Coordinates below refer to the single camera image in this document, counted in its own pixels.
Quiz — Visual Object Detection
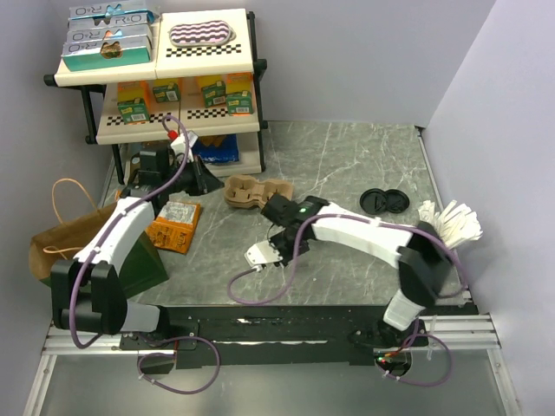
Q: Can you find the green small box front-right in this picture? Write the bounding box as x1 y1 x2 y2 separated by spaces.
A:
225 90 254 116

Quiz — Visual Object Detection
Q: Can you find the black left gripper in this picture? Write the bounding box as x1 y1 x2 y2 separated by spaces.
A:
161 154 225 196

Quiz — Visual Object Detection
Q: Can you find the cream three-tier shelf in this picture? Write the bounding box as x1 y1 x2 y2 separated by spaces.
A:
43 9 268 180

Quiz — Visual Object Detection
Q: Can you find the striped purple cloth pad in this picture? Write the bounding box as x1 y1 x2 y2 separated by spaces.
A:
169 20 236 48

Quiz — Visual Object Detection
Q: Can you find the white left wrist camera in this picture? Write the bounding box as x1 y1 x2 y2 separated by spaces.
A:
167 130 199 155

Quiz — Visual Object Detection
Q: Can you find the black plastic cup lid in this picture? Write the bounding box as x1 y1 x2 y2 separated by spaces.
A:
385 189 410 214

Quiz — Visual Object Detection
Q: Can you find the blue chip bag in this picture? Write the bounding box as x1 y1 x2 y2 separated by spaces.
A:
193 134 239 164

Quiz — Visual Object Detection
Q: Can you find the brown cardboard cup carrier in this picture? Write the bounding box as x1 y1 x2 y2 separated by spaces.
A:
224 175 294 209

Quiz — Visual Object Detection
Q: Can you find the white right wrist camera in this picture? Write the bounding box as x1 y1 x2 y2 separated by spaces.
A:
245 240 283 270

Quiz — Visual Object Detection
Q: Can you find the brown paper bag with handles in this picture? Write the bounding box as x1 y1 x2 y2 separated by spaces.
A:
28 178 169 300

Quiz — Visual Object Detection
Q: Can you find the green small box centre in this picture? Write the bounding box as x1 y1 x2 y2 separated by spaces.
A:
152 81 181 103

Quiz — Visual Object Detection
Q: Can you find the orange snack bag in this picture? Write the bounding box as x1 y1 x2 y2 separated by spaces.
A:
147 201 201 254

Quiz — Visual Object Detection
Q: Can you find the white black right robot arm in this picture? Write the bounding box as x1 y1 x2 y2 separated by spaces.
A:
245 194 454 346

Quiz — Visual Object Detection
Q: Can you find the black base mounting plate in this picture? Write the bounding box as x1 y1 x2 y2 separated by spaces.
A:
119 305 480 372

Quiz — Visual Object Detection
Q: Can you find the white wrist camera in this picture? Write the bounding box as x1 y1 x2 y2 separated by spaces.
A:
167 130 199 155
245 240 283 270

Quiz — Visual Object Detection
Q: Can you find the teal tissue box front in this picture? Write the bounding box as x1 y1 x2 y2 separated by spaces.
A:
62 36 152 72

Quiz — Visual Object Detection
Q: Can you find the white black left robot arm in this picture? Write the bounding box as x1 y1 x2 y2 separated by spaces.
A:
50 145 224 348

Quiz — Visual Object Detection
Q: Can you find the green small box right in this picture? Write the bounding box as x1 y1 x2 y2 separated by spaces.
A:
201 81 226 108

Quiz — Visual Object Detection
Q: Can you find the grey cup of straws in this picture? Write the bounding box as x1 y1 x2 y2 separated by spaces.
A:
418 200 483 250

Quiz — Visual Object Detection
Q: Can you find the green small box left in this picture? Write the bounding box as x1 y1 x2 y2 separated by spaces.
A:
117 97 150 125

